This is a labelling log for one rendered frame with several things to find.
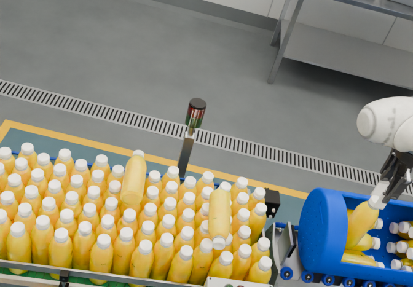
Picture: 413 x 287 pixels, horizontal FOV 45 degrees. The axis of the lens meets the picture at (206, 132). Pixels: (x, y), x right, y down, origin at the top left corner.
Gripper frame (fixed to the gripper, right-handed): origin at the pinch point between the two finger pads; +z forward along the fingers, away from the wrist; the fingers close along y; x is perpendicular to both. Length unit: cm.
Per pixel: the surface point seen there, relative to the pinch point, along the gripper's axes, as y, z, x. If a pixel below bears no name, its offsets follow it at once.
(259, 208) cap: 9.9, 25.7, 30.1
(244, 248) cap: -7.5, 25.8, 35.6
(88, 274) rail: -16, 39, 82
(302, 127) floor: 195, 135, -47
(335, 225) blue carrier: -2.1, 14.6, 8.9
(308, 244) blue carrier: 2.2, 31.3, 11.5
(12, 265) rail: -16, 39, 105
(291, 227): 7.8, 30.7, 17.2
